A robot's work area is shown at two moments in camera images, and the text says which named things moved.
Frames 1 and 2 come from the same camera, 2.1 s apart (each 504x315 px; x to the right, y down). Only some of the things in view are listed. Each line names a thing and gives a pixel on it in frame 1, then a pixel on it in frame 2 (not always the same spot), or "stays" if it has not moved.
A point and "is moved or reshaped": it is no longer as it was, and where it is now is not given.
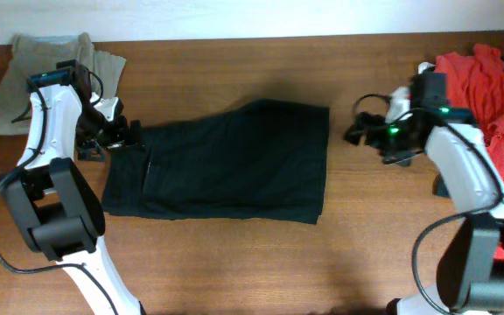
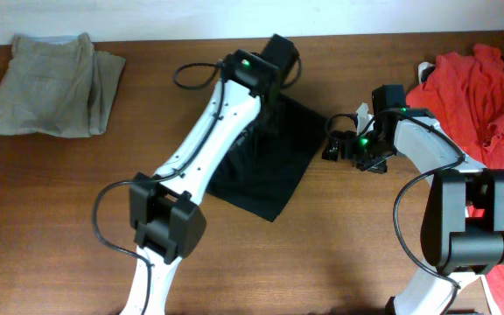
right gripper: x=367 y=121 → x=374 y=164
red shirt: x=480 y=83 stays
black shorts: x=263 y=160 is moved or reshaped
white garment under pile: x=425 y=65 stays
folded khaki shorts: x=5 y=108 stays
